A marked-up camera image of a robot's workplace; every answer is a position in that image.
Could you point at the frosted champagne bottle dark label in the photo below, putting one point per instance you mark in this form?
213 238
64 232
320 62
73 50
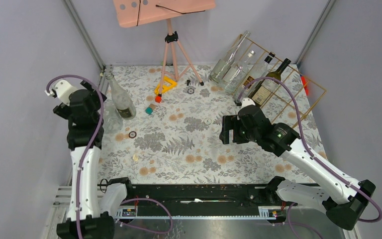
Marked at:
121 98

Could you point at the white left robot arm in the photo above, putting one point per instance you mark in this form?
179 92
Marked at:
87 216

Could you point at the floral table cloth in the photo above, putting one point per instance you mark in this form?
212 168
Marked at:
174 146

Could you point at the pink music stand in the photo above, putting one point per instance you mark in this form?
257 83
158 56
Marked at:
133 13

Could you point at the red object behind rack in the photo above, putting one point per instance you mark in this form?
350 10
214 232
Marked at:
305 85

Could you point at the clear bottle silver cap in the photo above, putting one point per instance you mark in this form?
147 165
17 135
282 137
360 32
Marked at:
236 73

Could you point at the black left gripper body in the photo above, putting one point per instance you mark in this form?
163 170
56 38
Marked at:
97 100

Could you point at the red cube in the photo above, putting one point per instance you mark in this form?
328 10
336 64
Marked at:
158 99

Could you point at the gold wire wine rack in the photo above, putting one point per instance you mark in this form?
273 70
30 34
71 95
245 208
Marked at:
279 106

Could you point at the clear bottle black cap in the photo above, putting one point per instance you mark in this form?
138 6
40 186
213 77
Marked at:
258 70

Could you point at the teal cube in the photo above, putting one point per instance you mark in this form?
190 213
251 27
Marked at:
149 110

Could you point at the short clear glass bottle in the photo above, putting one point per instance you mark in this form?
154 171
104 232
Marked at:
113 122

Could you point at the black orange poker chip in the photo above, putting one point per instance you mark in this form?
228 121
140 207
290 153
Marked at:
132 134

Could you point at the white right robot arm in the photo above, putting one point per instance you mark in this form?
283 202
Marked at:
340 197

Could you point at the dark green wine bottle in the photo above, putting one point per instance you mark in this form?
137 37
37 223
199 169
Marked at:
266 87

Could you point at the yellow triangle frame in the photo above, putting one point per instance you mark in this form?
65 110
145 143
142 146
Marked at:
168 84

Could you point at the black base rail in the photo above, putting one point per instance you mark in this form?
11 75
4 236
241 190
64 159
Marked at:
208 201

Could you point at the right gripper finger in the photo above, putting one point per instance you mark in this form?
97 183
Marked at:
230 122
227 136

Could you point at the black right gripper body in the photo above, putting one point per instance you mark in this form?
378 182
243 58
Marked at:
244 135

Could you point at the tall clear glass bottle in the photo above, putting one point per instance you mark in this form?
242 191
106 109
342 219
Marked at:
224 63

